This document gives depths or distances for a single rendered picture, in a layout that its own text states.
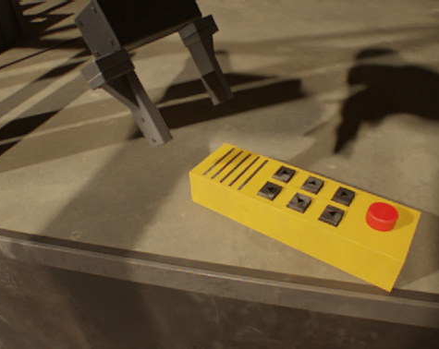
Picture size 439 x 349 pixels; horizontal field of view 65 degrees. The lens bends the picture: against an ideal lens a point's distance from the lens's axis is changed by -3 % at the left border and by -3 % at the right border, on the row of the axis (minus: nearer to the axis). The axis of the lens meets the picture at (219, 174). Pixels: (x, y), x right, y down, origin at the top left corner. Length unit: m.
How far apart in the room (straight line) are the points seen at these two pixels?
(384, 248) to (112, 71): 0.30
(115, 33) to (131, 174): 0.21
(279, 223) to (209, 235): 0.08
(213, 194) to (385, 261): 0.19
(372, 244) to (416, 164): 0.23
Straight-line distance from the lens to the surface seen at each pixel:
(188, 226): 0.42
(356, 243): 0.35
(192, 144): 0.55
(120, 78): 0.37
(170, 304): 0.45
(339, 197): 0.39
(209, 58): 0.45
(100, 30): 0.38
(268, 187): 0.39
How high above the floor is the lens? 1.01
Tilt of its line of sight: 38 degrees down
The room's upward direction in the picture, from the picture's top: 2 degrees counter-clockwise
